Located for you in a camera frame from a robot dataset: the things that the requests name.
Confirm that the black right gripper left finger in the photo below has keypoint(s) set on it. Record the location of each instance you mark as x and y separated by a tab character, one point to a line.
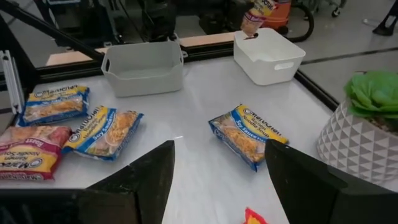
140	193

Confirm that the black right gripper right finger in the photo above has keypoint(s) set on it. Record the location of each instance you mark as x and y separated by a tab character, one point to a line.
311	199

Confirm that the orange chicken flavor noodle pack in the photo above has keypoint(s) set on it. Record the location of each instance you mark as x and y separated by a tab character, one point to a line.
253	218

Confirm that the blue soy sauce noodle pack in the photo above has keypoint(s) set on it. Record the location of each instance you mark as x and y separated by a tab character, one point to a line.
102	133
53	105
242	133

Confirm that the red roast flavor noodle pack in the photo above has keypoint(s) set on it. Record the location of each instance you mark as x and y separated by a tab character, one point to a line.
31	155
255	18

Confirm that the green plant in triangle-patterned pot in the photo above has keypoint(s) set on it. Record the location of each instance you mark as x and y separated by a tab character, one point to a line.
351	146

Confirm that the white bin with cutaway side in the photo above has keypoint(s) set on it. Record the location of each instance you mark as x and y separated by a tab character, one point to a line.
143	84

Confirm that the tan wooden board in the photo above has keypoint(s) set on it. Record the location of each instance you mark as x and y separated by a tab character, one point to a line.
206	39

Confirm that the silver aluminium profile bar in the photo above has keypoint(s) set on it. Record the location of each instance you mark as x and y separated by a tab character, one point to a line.
12	81

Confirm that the orange shop vacuum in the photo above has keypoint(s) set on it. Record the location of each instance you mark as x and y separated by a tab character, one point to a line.
278	18

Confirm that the cart caster wheel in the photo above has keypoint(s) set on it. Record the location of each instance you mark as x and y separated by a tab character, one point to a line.
335	12

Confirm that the dark bulky background equipment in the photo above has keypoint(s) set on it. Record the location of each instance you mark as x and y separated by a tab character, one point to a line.
217	18

